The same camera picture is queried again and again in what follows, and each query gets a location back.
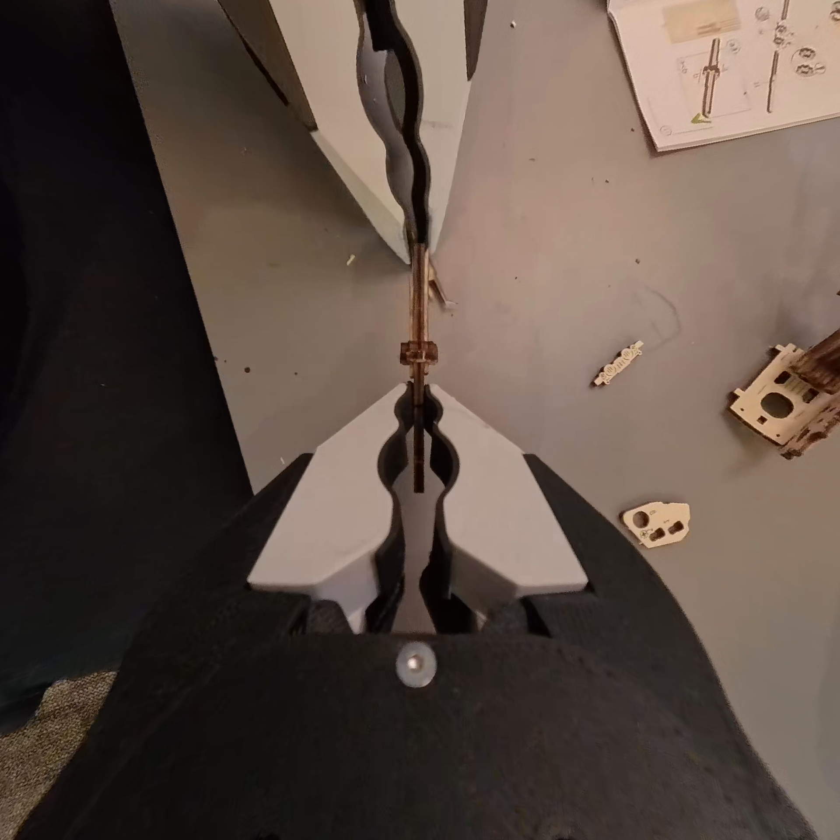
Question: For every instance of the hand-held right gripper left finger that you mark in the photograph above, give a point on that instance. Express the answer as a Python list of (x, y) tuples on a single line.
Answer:
[(321, 525)]

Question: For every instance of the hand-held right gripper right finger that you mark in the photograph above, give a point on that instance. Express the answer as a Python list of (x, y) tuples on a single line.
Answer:
[(512, 525)]

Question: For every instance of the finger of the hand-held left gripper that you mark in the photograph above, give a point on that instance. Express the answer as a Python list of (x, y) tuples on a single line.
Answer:
[(334, 79), (446, 79)]

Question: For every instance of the wooden axle rod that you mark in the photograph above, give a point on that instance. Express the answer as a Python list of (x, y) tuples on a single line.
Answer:
[(418, 308)]

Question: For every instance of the partly built wooden model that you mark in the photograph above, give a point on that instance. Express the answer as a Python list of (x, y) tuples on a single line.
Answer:
[(787, 407)]

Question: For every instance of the small wooden plate with holes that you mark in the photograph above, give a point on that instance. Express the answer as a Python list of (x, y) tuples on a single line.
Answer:
[(659, 525)]

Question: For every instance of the small engraved wooden strip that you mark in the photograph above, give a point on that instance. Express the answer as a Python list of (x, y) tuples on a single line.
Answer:
[(618, 363)]

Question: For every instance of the wooden scrap splinter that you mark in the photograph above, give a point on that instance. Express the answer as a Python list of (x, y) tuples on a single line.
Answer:
[(441, 285)]

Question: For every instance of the open instruction booklet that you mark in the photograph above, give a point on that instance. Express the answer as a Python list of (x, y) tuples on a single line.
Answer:
[(735, 72)]

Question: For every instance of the person's dark clothing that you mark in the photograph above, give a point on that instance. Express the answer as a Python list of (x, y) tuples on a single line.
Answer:
[(98, 328)]

